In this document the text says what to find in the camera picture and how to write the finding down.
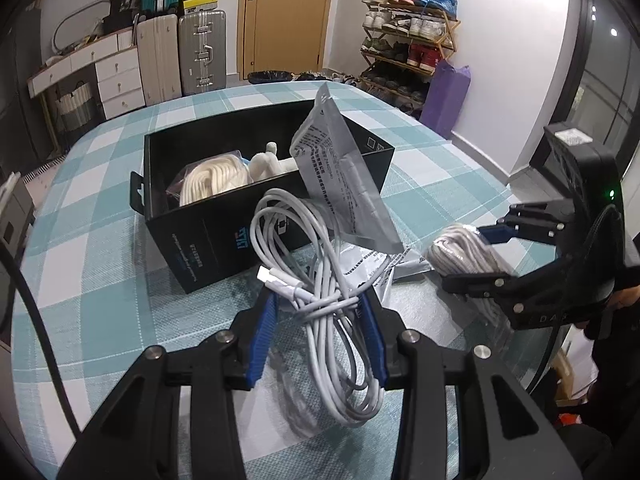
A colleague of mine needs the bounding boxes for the bagged beige striped rope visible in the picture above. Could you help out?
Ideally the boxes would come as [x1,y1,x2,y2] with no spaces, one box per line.
[424,223,516,340]

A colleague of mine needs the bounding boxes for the white usb cable bundle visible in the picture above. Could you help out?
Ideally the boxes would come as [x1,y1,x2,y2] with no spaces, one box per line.
[248,187,388,428]

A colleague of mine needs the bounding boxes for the bagged cream rope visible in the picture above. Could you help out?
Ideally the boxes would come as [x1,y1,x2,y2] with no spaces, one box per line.
[167,152,252,208]

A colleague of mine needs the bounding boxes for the person right hand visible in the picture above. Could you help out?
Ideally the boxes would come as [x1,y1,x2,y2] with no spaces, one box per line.
[608,286,640,322]

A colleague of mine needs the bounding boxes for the teal plaid tablecloth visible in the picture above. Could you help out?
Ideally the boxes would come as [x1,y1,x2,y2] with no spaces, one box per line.
[22,81,554,479]

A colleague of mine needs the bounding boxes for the purple bag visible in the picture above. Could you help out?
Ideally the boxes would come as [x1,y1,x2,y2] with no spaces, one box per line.
[420,60,471,139]

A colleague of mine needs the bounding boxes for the black cardboard box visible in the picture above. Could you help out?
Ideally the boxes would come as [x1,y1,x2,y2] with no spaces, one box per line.
[130,101,394,292]

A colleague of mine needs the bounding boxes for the wooden shoe rack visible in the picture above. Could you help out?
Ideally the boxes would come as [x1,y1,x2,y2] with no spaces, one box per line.
[359,0,460,118]

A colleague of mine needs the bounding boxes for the laundry basket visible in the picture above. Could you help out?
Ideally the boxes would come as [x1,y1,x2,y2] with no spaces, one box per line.
[54,81,99,136]

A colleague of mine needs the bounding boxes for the wooden door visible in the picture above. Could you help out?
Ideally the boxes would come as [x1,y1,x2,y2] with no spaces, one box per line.
[236,0,331,79]

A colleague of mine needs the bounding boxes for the white drawer desk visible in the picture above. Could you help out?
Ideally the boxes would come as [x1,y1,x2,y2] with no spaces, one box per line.
[27,27,145,120]

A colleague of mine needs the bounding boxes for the silver suitcase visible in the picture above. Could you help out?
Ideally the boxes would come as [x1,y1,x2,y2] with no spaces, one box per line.
[178,9,227,96]

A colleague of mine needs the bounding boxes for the beige suitcase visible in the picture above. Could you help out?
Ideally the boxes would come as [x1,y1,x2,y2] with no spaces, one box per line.
[136,14,182,106]

